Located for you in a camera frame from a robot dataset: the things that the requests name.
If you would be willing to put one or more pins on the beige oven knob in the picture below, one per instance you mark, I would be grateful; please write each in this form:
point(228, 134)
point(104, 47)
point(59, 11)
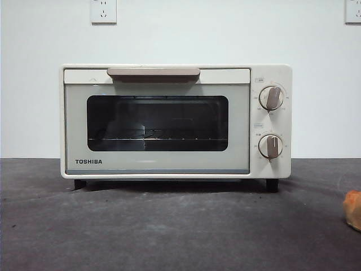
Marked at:
point(271, 98)
point(271, 146)

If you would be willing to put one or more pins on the golden brown bread loaf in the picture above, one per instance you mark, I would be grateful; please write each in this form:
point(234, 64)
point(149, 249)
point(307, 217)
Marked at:
point(353, 207)

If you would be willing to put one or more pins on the white wall socket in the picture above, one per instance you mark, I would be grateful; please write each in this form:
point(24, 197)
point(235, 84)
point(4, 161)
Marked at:
point(103, 14)
point(354, 12)

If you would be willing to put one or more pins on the cream Toshiba toaster oven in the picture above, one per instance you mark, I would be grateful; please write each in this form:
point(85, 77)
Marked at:
point(270, 124)

